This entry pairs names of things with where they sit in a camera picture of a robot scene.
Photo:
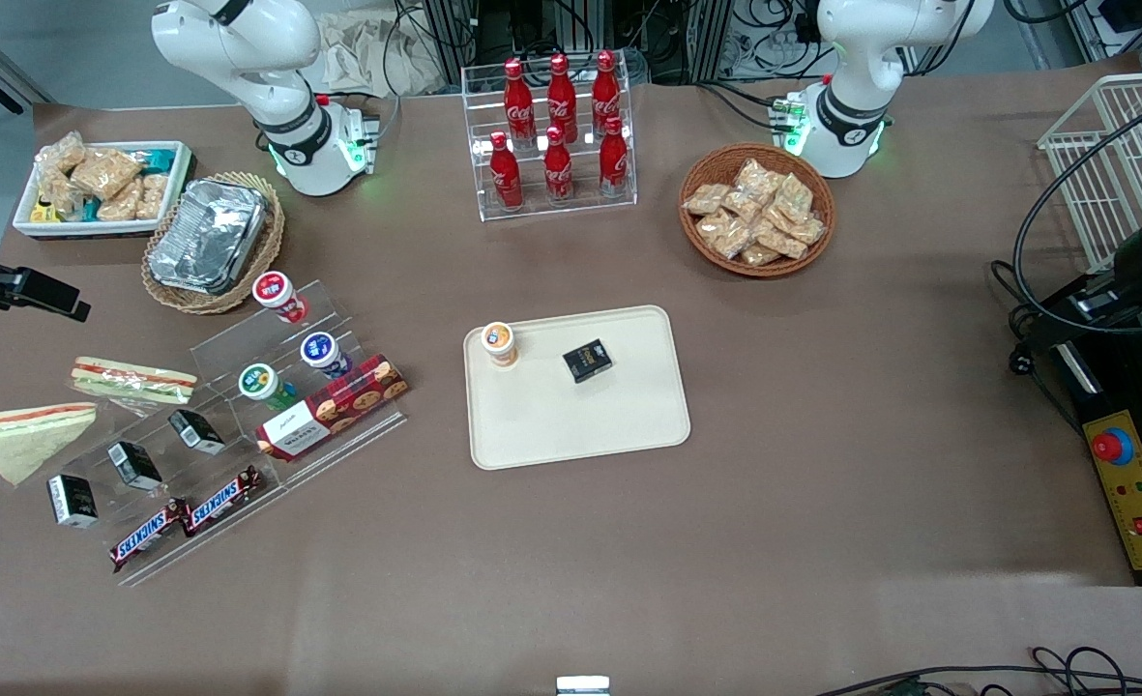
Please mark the triangle sandwich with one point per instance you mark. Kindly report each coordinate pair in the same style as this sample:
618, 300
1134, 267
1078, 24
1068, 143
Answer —
19, 440

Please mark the red cookie box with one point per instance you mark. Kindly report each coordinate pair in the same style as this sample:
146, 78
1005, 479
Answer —
334, 406

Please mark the blue-lid small cup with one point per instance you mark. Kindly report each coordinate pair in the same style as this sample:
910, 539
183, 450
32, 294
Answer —
321, 350

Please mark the clear acrylic bottle rack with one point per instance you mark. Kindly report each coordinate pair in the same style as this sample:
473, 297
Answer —
551, 211

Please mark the red Coca-Cola bottle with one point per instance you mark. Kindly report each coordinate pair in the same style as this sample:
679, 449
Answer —
605, 92
558, 169
561, 95
518, 101
505, 174
613, 159

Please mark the clear acrylic stepped stand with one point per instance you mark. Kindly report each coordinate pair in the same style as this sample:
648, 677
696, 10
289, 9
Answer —
232, 348

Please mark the teal snack packet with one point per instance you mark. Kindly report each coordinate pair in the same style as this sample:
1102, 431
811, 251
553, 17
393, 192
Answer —
157, 159

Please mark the oval wicker basket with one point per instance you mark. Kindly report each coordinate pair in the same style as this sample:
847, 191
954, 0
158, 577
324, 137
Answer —
271, 242

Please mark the crumpled beige cloth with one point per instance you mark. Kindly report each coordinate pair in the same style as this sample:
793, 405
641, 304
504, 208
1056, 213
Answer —
358, 53

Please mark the beige plastic tray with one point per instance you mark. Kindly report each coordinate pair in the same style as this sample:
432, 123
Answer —
580, 420

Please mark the small black box gold print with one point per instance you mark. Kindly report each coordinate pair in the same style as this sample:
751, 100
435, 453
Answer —
587, 360

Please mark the clear-wrapped cracker pack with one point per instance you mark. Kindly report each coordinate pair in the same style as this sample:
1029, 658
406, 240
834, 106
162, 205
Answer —
760, 255
742, 205
793, 198
730, 240
759, 179
706, 198
781, 240

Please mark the orange-lid small cup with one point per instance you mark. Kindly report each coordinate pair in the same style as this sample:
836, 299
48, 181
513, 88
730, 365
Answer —
499, 340

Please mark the green-lid small cup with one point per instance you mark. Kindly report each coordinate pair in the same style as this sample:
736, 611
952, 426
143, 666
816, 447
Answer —
259, 381

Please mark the round wicker basket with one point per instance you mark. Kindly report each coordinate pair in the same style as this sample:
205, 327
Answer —
716, 166

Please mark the Snickers bar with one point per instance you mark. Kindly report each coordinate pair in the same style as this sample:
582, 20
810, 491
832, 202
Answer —
148, 535
222, 500

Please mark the black control box yellow panel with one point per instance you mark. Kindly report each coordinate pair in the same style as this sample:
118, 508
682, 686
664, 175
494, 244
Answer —
1136, 503

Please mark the red emergency stop button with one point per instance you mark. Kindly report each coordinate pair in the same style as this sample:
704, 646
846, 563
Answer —
1110, 445

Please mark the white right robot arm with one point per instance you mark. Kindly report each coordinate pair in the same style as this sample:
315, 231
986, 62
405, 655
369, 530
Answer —
280, 97

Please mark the red-lid small cup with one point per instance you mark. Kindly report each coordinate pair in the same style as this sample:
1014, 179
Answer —
276, 292

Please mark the long sandwich in clear wrap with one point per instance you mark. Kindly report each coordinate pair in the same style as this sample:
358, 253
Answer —
131, 379

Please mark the white rectangular bin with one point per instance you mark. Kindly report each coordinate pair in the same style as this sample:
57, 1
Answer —
97, 228

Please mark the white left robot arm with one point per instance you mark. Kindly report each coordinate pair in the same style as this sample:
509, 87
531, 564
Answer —
856, 106

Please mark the grey metal bar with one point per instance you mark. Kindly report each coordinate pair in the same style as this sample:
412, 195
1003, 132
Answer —
10, 70

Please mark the small black white box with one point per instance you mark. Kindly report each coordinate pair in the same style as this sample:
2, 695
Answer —
134, 465
195, 431
73, 500

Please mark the small silver white block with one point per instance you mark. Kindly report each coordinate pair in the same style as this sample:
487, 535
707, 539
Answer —
583, 685

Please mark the aluminium foil container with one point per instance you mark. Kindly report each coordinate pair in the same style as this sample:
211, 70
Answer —
208, 237

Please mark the clear-wrapped peanut snack pack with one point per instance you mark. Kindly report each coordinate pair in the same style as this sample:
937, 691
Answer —
56, 191
152, 196
63, 153
104, 172
118, 203

